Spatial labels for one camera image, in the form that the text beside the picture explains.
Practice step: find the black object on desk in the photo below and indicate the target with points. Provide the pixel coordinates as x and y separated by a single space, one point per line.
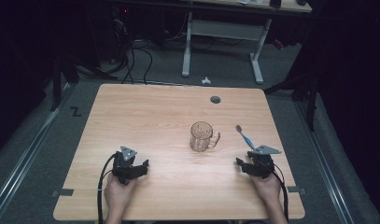
275 3

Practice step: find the grey round table grommet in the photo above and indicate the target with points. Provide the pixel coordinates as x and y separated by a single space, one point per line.
215 100

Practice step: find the dark computer tower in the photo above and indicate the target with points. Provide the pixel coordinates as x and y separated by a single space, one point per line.
120 28

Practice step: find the black metal stand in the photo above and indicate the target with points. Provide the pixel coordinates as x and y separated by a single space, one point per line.
310 99
56 81

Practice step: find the person's right hand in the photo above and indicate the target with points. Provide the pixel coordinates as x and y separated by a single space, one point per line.
267 188

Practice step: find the small red object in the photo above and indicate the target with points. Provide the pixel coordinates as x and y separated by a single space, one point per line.
278 44

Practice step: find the white-legged wooden desk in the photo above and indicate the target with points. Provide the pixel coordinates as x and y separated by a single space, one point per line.
225 29

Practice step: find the grey tape strip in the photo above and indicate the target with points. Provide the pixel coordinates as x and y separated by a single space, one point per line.
296 189
64 192

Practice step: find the clear glass mug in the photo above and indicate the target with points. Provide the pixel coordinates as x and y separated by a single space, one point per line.
201 137

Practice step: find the metal floor rail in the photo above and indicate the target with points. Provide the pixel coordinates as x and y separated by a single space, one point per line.
324 161
25 161

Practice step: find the small white floor object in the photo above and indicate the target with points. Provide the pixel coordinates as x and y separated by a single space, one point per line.
206 81

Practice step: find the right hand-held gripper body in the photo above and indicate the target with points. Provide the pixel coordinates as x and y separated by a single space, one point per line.
264 163

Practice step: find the person's left hand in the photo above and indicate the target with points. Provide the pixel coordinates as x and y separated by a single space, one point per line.
117 194

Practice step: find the blue and white toothbrush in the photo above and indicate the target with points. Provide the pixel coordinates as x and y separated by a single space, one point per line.
246 140

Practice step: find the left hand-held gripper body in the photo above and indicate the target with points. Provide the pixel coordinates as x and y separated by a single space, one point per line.
123 169

